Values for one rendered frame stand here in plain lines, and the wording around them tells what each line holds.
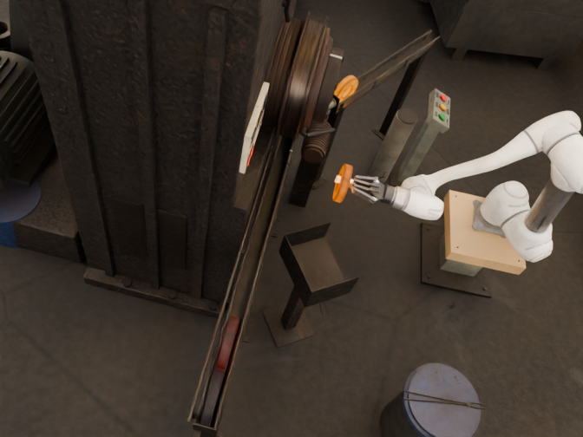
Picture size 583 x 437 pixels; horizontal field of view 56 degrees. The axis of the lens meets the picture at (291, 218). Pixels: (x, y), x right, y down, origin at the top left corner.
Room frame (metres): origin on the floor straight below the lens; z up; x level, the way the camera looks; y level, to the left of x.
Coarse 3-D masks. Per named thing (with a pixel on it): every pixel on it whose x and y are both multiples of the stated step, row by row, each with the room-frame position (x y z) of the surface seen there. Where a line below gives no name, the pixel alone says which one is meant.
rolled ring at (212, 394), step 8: (216, 368) 0.60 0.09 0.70; (216, 376) 0.56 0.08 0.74; (216, 384) 0.53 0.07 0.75; (208, 392) 0.50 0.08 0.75; (216, 392) 0.51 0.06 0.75; (208, 400) 0.48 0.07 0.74; (216, 400) 0.49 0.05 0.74; (208, 408) 0.46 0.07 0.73; (208, 416) 0.44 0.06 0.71; (208, 424) 0.43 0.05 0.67
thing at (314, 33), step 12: (312, 24) 1.62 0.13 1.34; (324, 24) 1.63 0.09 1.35; (312, 36) 1.56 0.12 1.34; (300, 48) 1.51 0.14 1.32; (312, 48) 1.52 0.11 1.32; (300, 60) 1.47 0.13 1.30; (312, 60) 1.48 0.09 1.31; (300, 72) 1.44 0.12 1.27; (312, 72) 1.45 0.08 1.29; (300, 84) 1.42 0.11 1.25; (288, 96) 1.39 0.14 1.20; (300, 96) 1.40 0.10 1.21; (288, 108) 1.38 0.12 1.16; (300, 108) 1.38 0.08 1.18; (288, 120) 1.38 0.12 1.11; (288, 132) 1.39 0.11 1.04
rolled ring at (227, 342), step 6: (234, 318) 0.76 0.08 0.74; (228, 324) 0.73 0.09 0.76; (234, 324) 0.74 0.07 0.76; (228, 330) 0.71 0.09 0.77; (234, 330) 0.71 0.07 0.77; (228, 336) 0.69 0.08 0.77; (234, 336) 0.75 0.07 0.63; (222, 342) 0.66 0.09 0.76; (228, 342) 0.67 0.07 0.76; (222, 348) 0.65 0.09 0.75; (228, 348) 0.65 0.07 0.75; (222, 354) 0.63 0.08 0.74; (228, 354) 0.64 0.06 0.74; (222, 360) 0.62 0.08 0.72; (228, 360) 0.67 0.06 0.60; (216, 366) 0.61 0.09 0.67; (222, 366) 0.61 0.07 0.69
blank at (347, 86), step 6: (348, 78) 2.09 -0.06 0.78; (354, 78) 2.11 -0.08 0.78; (342, 84) 2.05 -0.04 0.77; (348, 84) 2.07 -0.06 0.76; (354, 84) 2.12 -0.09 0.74; (336, 90) 2.04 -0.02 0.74; (342, 90) 2.04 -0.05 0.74; (348, 90) 2.12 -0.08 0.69; (354, 90) 2.14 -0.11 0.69; (342, 96) 2.06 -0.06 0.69; (348, 96) 2.10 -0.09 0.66
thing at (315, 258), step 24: (288, 240) 1.18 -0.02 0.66; (312, 240) 1.26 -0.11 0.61; (288, 264) 1.10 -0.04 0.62; (312, 264) 1.15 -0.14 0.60; (336, 264) 1.19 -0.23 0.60; (312, 288) 1.05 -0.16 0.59; (336, 288) 1.03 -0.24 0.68; (264, 312) 1.16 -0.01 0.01; (288, 312) 1.13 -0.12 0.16; (288, 336) 1.08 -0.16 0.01
